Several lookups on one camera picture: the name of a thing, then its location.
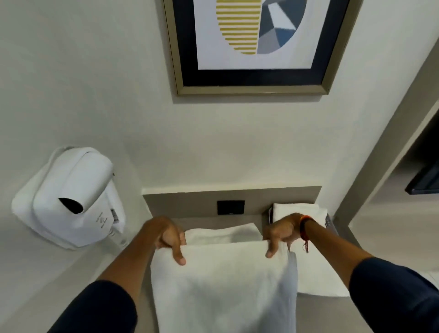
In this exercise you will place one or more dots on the person's left hand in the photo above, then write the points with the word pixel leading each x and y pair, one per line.
pixel 161 232

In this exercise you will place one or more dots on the person's right hand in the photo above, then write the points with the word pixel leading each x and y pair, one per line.
pixel 283 230

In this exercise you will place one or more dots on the person's left thumb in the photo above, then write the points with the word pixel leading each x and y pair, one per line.
pixel 178 254

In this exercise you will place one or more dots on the person's right thumb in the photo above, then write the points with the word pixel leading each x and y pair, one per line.
pixel 272 247

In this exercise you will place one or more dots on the white towel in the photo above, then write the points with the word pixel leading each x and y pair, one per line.
pixel 224 284
pixel 313 260

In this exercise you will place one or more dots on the person's left forearm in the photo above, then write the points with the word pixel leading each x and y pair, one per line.
pixel 127 266

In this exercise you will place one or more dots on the person's right forearm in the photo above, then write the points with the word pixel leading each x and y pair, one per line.
pixel 332 247

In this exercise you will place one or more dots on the red thread wristband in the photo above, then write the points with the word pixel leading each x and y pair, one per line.
pixel 304 230

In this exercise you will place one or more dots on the folded white towel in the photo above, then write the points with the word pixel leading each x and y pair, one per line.
pixel 313 260

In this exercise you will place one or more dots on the black television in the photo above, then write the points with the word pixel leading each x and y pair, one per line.
pixel 424 181

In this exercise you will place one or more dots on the framed abstract picture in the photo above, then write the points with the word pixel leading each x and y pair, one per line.
pixel 255 44

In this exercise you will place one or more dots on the black wall switch plate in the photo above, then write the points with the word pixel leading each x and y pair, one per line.
pixel 230 207

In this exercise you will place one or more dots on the white wall-mounted hair dryer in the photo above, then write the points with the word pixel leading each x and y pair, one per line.
pixel 68 199

